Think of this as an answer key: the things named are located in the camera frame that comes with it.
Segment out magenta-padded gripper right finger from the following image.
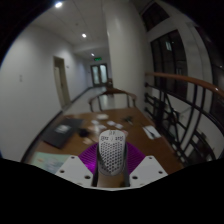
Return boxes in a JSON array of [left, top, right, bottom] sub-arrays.
[[124, 141, 169, 188]]

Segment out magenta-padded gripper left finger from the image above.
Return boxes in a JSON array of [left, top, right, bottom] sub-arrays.
[[54, 143, 100, 188]]

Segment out white perforated computer mouse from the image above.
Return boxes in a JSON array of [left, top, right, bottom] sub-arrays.
[[96, 129, 129, 177]]

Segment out pale green printed mouse pad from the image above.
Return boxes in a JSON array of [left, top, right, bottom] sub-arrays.
[[29, 151, 73, 175]]

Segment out small black box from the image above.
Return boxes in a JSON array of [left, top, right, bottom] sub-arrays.
[[78, 128, 90, 138]]

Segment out black closed laptop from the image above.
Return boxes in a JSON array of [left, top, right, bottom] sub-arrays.
[[40, 116, 85, 150]]

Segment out white paper sheet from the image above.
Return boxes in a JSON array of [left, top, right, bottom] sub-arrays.
[[142, 125, 162, 140]]

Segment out white flat box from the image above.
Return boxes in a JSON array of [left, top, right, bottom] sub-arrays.
[[96, 113, 110, 121]]

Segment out pale side door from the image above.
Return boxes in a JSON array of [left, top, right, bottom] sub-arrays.
[[53, 55, 72, 110]]

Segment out wooden armchair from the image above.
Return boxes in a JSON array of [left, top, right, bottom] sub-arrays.
[[87, 87, 138, 113]]

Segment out glass double door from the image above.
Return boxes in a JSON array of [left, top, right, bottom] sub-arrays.
[[90, 63, 110, 88]]

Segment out black railing with wooden handrail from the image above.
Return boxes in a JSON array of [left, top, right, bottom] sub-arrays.
[[143, 71, 224, 168]]

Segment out dark framed window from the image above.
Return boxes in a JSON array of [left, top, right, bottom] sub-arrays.
[[149, 29, 190, 101]]

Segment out recessed ceiling lights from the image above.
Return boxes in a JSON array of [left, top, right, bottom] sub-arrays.
[[54, 1, 97, 58]]

